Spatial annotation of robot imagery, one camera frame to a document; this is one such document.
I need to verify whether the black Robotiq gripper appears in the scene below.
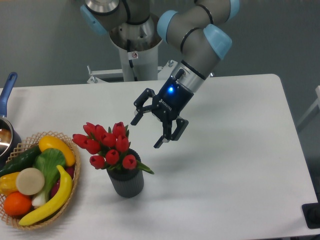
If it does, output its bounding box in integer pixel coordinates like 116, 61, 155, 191
130, 76, 194, 149

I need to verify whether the red tulip bouquet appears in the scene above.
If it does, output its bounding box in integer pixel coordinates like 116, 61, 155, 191
72, 121, 154, 175

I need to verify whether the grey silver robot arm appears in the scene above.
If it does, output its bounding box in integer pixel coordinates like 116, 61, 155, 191
80, 0, 240, 148

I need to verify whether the dark grey ribbed vase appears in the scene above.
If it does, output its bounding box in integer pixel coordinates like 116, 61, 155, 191
106, 148, 144, 198

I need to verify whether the dark red vegetable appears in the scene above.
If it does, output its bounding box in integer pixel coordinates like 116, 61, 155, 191
50, 166, 75, 199

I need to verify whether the yellow banana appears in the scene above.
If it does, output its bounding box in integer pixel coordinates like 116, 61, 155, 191
18, 165, 73, 227

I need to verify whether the yellow squash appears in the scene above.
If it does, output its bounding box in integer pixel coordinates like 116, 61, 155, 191
38, 135, 76, 167

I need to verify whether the green bok choy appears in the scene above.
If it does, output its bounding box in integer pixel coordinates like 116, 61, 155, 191
31, 148, 66, 208

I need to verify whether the woven wicker basket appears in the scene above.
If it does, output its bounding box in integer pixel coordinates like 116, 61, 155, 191
0, 131, 81, 230

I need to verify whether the green cucumber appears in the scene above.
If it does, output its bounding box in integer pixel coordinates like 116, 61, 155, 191
0, 145, 41, 177

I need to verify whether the beige round disc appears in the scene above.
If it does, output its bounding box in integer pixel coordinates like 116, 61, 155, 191
15, 167, 45, 196

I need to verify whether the yellow bell pepper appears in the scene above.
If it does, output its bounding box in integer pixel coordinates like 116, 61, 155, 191
0, 172, 20, 196

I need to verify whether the orange fruit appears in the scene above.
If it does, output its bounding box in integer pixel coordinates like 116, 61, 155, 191
3, 191, 32, 216

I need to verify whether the black device at table edge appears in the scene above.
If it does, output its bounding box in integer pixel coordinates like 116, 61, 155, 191
301, 202, 320, 229

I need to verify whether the blue handled saucepan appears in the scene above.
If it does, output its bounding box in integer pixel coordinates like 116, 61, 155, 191
0, 72, 22, 169

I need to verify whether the white furniture frame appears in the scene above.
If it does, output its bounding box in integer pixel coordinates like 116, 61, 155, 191
296, 85, 320, 133

